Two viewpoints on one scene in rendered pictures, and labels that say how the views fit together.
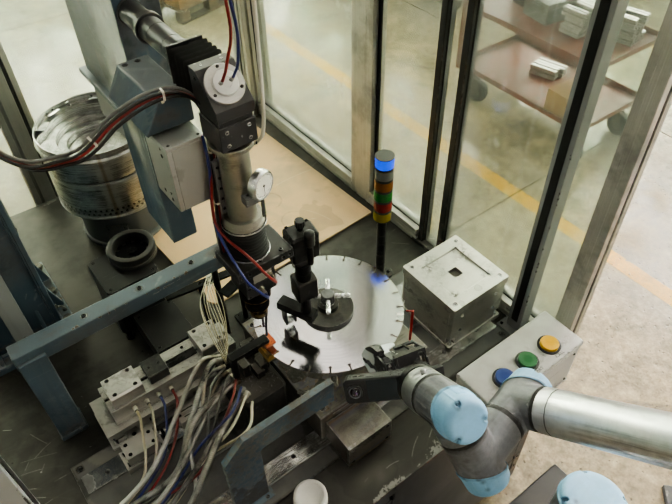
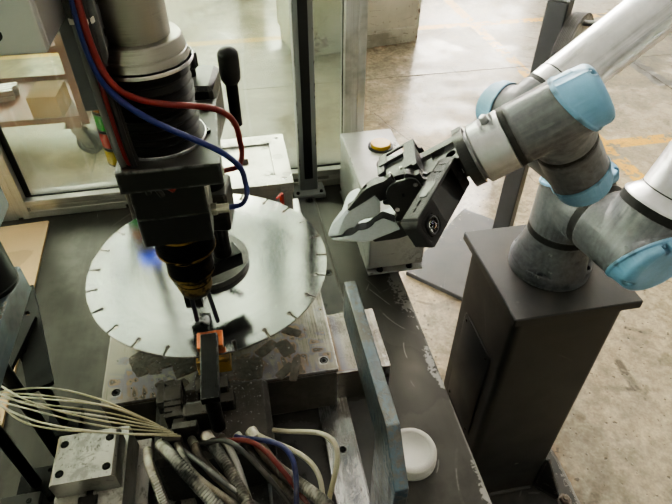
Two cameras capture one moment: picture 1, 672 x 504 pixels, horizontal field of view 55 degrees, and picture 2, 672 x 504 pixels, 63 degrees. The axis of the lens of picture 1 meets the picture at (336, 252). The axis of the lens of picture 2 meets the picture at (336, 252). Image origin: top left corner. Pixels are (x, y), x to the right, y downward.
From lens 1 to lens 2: 0.88 m
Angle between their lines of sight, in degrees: 46
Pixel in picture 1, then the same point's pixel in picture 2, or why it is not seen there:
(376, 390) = (445, 202)
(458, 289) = (266, 169)
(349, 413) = (338, 343)
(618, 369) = not seen: hidden behind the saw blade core
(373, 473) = (407, 373)
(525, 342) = (367, 157)
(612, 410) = (617, 17)
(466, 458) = (600, 149)
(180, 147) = not seen: outside the picture
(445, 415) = (599, 90)
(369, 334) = (283, 240)
